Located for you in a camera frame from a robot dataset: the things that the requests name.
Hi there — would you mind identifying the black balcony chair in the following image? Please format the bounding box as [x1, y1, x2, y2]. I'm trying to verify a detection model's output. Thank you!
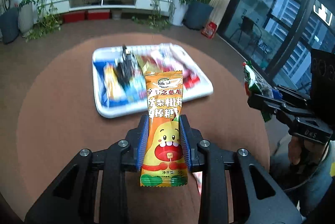
[229, 15, 262, 55]

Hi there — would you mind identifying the white plastic tray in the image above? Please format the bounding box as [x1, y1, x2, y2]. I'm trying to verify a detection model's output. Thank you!
[92, 43, 214, 120]

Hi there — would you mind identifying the trailing plant white pot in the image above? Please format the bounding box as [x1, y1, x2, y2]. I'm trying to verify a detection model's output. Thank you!
[149, 0, 194, 30]

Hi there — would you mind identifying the person right hand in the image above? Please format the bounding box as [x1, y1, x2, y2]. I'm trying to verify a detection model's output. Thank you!
[288, 136, 328, 165]

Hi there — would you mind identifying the white sachet packet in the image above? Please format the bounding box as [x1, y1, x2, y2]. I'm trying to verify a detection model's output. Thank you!
[192, 171, 203, 194]

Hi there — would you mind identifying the red snack packet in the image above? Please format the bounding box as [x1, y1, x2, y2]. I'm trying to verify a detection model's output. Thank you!
[162, 44, 200, 90]

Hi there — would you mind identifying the red box right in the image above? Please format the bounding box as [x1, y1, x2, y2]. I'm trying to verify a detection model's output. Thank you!
[87, 9, 110, 21]

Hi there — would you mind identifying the white tv cabinet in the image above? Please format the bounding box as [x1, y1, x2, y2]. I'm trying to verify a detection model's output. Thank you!
[50, 0, 173, 17]

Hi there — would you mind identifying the black snack packet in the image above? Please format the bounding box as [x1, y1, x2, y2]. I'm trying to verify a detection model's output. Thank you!
[115, 45, 138, 89]

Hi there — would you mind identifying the red paper bag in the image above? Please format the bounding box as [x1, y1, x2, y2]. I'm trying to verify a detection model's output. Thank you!
[202, 22, 217, 39]

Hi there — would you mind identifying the dark blue snack bag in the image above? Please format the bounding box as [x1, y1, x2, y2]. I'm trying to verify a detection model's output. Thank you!
[93, 61, 147, 108]

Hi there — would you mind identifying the plant in grey pot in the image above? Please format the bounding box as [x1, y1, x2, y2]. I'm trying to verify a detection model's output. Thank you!
[18, 0, 37, 37]

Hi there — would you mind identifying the clear bag of seeds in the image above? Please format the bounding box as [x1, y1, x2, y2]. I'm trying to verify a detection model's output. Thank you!
[242, 60, 274, 123]

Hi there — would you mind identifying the red box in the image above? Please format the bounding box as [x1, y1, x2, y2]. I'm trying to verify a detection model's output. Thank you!
[87, 9, 110, 21]
[62, 10, 86, 23]

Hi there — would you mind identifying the red box left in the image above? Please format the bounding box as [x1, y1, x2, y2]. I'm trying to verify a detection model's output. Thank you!
[62, 10, 86, 23]

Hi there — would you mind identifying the orange lollipop packet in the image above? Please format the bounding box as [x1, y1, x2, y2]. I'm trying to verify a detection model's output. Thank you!
[140, 71, 188, 187]

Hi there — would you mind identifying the tall plant blue pot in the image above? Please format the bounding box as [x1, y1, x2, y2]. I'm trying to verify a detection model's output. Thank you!
[1, 0, 19, 44]

